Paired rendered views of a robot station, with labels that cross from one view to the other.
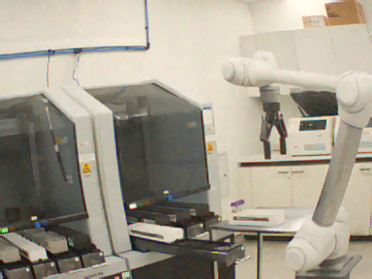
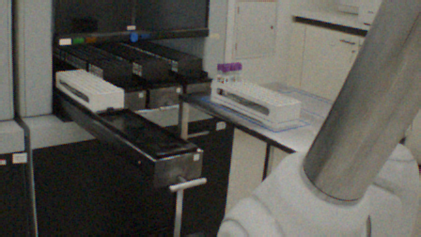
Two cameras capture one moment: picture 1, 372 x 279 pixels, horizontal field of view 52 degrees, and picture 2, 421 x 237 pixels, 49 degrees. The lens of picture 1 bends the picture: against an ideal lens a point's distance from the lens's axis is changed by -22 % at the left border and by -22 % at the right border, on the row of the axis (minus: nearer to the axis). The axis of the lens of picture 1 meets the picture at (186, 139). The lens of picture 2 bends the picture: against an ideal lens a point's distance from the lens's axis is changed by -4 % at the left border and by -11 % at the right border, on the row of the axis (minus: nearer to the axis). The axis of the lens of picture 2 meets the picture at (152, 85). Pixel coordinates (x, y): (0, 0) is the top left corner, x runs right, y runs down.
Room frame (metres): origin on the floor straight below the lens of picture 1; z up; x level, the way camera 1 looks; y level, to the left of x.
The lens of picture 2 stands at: (0.80, -0.35, 1.25)
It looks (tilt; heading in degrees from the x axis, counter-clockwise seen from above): 15 degrees down; 14
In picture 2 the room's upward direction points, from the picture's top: 2 degrees clockwise
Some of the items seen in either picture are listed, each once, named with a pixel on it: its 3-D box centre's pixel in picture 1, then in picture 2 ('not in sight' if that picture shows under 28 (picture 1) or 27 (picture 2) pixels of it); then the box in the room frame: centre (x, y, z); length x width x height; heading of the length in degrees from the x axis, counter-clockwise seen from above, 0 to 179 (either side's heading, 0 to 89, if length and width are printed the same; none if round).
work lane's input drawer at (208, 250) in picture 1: (181, 247); (114, 124); (2.06, 0.07, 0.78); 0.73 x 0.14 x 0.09; 47
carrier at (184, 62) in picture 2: (201, 210); (188, 66); (2.58, -0.05, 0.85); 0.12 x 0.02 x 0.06; 136
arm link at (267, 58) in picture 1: (263, 68); not in sight; (1.80, -0.34, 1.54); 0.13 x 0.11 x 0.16; 131
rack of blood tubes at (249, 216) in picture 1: (257, 217); (254, 101); (2.21, -0.31, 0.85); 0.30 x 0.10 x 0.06; 45
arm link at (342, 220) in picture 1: (332, 232); (371, 200); (1.59, -0.56, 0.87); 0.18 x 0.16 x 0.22; 131
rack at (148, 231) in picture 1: (153, 232); (87, 90); (2.18, 0.20, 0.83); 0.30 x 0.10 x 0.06; 47
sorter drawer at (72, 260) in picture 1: (41, 249); not in sight; (2.00, 0.82, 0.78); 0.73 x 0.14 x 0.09; 47
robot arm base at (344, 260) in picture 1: (332, 258); not in sight; (1.61, -0.58, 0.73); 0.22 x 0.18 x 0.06; 137
